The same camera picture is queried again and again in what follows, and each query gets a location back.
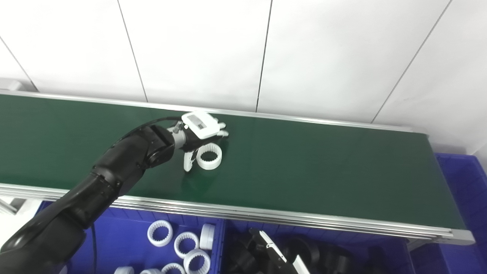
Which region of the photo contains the blue bin with black parts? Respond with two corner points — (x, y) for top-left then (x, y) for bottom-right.
(223, 219), (416, 274)

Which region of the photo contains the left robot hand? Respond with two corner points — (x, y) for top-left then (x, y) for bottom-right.
(179, 111), (230, 173)

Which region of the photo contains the empty blue bin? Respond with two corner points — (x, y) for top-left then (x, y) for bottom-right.
(409, 152), (487, 274)

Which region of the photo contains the white ring part on edge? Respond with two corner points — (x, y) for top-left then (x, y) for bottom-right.
(200, 223), (216, 250)

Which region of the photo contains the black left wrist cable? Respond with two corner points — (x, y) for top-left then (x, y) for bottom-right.
(124, 116), (184, 139)

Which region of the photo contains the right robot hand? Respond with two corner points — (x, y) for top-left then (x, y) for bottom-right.
(249, 227), (311, 274)

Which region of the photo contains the white plastic ring part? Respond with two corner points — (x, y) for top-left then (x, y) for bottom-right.
(196, 145), (223, 170)

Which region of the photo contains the blue bin with white parts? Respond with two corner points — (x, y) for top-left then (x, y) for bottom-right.
(36, 200), (227, 274)

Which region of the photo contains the green conveyor belt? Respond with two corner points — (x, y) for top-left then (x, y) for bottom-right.
(0, 90), (476, 245)
(0, 94), (467, 231)

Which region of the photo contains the white conveyor support leg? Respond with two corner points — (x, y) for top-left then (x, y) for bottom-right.
(0, 195), (41, 216)

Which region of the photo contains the black ring part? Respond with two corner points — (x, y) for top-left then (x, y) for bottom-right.
(323, 255), (351, 274)
(228, 247), (256, 274)
(289, 238), (322, 268)

